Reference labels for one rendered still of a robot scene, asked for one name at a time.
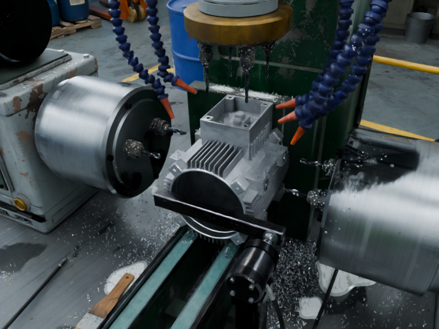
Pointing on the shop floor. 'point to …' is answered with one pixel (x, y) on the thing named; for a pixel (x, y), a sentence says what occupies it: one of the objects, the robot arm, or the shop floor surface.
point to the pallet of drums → (68, 8)
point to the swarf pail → (418, 27)
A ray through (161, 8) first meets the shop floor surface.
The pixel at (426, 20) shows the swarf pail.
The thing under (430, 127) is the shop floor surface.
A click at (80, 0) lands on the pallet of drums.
